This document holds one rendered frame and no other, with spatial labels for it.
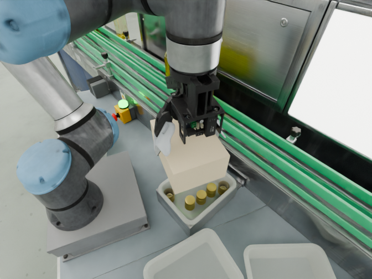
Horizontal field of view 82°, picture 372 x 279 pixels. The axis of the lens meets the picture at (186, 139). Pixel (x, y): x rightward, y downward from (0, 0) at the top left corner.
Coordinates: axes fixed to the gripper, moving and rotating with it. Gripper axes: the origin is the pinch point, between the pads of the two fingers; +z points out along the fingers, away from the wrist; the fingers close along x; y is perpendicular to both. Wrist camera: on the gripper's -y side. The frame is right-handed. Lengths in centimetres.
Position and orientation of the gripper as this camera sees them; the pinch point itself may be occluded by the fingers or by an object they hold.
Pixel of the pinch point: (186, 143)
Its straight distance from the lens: 47.9
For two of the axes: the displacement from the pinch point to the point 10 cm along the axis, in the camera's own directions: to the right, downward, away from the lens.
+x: 9.3, -2.7, 2.6
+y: 3.8, 6.9, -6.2
